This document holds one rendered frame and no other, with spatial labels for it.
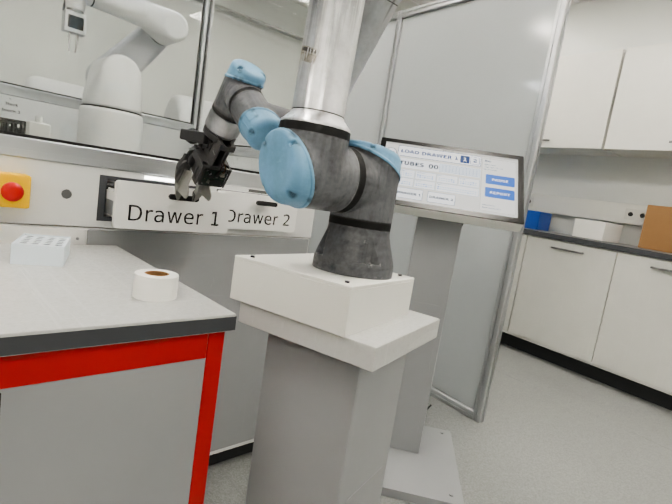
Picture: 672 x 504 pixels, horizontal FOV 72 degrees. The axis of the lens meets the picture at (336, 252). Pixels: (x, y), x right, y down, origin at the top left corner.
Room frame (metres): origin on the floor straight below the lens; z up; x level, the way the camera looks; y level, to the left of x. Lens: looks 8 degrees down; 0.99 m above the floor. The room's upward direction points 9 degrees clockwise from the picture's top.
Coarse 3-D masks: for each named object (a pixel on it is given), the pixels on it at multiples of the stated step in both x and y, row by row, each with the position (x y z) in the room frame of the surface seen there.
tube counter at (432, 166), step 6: (432, 162) 1.71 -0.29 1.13; (432, 168) 1.69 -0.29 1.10; (438, 168) 1.69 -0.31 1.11; (444, 168) 1.69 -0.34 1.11; (450, 168) 1.69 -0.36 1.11; (456, 168) 1.69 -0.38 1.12; (462, 168) 1.69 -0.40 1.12; (468, 168) 1.69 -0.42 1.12; (474, 168) 1.69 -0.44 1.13; (456, 174) 1.67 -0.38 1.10; (462, 174) 1.67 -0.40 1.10; (468, 174) 1.67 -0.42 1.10; (474, 174) 1.67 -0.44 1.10; (480, 174) 1.67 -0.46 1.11
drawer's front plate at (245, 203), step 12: (228, 192) 1.36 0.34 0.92; (240, 192) 1.39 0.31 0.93; (240, 204) 1.39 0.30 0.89; (252, 204) 1.42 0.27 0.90; (240, 216) 1.39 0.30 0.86; (252, 216) 1.42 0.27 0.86; (264, 216) 1.45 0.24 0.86; (276, 216) 1.48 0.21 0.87; (228, 228) 1.37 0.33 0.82; (240, 228) 1.40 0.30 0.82; (252, 228) 1.43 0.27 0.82; (264, 228) 1.46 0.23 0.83; (276, 228) 1.49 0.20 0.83; (288, 228) 1.52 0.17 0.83
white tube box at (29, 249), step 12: (24, 240) 0.88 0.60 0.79; (36, 240) 0.90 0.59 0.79; (48, 240) 0.91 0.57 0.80; (60, 240) 0.94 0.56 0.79; (12, 252) 0.82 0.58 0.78; (24, 252) 0.83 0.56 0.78; (36, 252) 0.84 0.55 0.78; (48, 252) 0.85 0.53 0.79; (60, 252) 0.85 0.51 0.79; (24, 264) 0.83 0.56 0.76; (36, 264) 0.84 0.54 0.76; (48, 264) 0.85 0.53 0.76; (60, 264) 0.86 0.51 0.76
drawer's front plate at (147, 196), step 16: (128, 192) 1.06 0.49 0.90; (144, 192) 1.09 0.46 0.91; (160, 192) 1.11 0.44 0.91; (192, 192) 1.17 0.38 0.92; (224, 192) 1.23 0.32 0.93; (128, 208) 1.06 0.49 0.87; (144, 208) 1.09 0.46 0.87; (160, 208) 1.12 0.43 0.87; (176, 208) 1.14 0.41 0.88; (192, 208) 1.17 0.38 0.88; (208, 208) 1.20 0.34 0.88; (224, 208) 1.23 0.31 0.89; (112, 224) 1.05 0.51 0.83; (128, 224) 1.07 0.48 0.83; (144, 224) 1.09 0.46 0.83; (160, 224) 1.12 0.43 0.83; (176, 224) 1.15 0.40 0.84; (192, 224) 1.18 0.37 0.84; (208, 224) 1.21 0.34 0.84; (224, 224) 1.24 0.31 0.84
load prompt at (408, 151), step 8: (400, 152) 1.74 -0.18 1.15; (408, 152) 1.74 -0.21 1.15; (416, 152) 1.74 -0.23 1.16; (424, 152) 1.74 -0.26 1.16; (432, 152) 1.74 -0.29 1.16; (440, 152) 1.74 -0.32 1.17; (448, 152) 1.74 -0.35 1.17; (440, 160) 1.71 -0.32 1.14; (448, 160) 1.71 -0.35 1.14; (456, 160) 1.71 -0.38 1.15; (464, 160) 1.71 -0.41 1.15; (472, 160) 1.71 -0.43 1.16; (480, 160) 1.71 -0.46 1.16
